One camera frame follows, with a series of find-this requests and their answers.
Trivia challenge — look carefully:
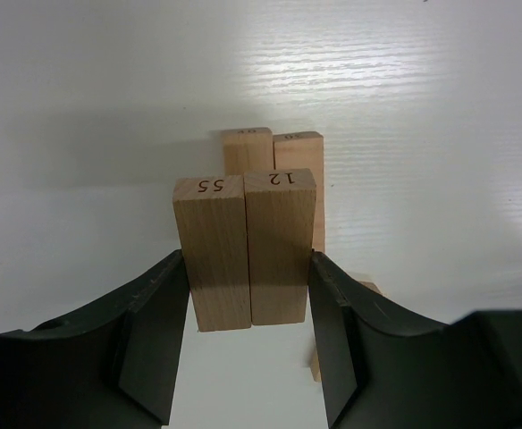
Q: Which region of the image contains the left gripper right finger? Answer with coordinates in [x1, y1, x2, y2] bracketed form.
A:
[308, 252, 522, 428]

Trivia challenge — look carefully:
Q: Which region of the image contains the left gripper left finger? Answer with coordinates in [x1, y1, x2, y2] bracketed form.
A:
[0, 251, 189, 428]

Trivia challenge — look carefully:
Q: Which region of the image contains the plain wood block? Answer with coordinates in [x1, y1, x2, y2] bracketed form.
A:
[173, 175, 252, 332]

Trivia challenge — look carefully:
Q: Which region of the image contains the engraved wood block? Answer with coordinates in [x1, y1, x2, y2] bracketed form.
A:
[221, 127, 274, 175]

